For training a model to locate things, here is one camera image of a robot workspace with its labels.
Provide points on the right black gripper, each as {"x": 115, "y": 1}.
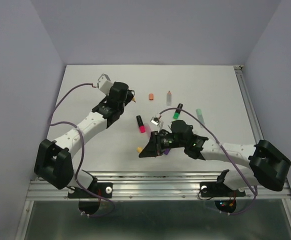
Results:
{"x": 154, "y": 146}

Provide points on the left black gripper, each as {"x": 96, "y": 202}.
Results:
{"x": 130, "y": 96}

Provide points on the pastel orange pen cap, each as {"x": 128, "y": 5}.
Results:
{"x": 139, "y": 149}

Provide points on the pink black highlighter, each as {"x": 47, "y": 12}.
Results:
{"x": 140, "y": 123}

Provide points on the clear orange-tip highlighter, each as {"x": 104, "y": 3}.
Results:
{"x": 169, "y": 98}

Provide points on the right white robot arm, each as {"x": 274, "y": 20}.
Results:
{"x": 260, "y": 164}

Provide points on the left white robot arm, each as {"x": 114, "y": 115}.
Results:
{"x": 54, "y": 157}

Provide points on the purple black highlighter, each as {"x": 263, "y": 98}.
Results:
{"x": 166, "y": 151}

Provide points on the pastel lilac highlighter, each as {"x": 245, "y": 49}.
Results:
{"x": 148, "y": 129}

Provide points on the green black highlighter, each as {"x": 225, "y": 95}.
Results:
{"x": 177, "y": 111}

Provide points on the pastel green highlighter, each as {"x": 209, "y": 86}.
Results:
{"x": 200, "y": 117}

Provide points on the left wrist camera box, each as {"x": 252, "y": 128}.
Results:
{"x": 104, "y": 84}

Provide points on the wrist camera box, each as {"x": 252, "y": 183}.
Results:
{"x": 157, "y": 121}
{"x": 104, "y": 84}

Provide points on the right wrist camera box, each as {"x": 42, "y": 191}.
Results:
{"x": 157, "y": 121}

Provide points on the aluminium front rail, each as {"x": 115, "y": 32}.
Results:
{"x": 147, "y": 186}

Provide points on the aluminium rail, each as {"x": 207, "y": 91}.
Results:
{"x": 252, "y": 117}
{"x": 147, "y": 186}

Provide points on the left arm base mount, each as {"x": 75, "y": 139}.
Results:
{"x": 94, "y": 197}

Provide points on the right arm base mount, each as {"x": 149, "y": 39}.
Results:
{"x": 220, "y": 192}

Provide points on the aluminium right rail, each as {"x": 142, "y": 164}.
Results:
{"x": 252, "y": 117}

